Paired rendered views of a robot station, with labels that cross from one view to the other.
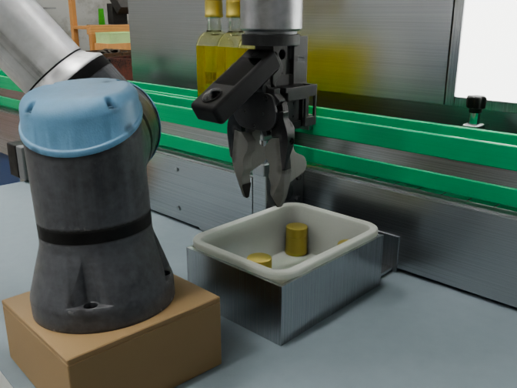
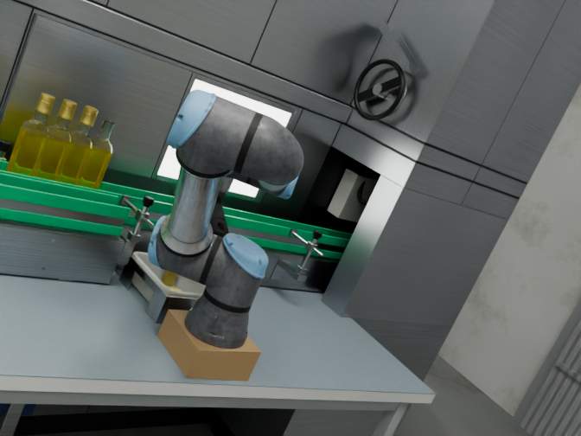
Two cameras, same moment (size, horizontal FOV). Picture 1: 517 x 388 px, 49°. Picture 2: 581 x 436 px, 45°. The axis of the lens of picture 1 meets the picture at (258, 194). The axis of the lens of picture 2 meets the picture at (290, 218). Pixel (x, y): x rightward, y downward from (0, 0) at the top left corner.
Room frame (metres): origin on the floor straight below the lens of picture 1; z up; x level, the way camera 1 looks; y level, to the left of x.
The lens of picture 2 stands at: (0.47, 1.71, 1.50)
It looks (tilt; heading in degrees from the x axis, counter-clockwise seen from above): 12 degrees down; 271
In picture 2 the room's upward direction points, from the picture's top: 24 degrees clockwise
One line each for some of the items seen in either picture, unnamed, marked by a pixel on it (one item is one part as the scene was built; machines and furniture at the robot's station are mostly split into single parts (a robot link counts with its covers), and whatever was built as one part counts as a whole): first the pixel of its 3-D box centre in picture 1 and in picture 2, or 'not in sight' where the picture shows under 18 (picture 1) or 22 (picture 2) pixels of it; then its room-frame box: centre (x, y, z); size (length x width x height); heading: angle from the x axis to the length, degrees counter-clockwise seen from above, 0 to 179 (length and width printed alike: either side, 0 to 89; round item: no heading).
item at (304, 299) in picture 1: (298, 260); (163, 285); (0.75, -0.06, 0.79); 0.27 x 0.17 x 0.08; 137
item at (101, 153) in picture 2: not in sight; (89, 175); (1.04, -0.04, 0.99); 0.06 x 0.06 x 0.21; 46
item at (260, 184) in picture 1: (280, 189); (120, 245); (0.89, -0.04, 0.85); 0.09 x 0.04 x 0.07; 137
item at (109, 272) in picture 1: (100, 256); (221, 312); (0.56, 0.17, 0.88); 0.15 x 0.15 x 0.10
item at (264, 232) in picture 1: (287, 260); (169, 287); (0.73, -0.04, 0.80); 0.22 x 0.17 x 0.09; 137
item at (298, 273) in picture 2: not in sight; (299, 259); (0.44, -0.49, 0.90); 0.17 x 0.05 x 0.23; 137
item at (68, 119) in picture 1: (88, 148); (236, 268); (0.57, 0.18, 0.99); 0.13 x 0.12 x 0.14; 4
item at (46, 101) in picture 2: (213, 5); (45, 103); (1.16, 0.09, 1.14); 0.04 x 0.04 x 0.04
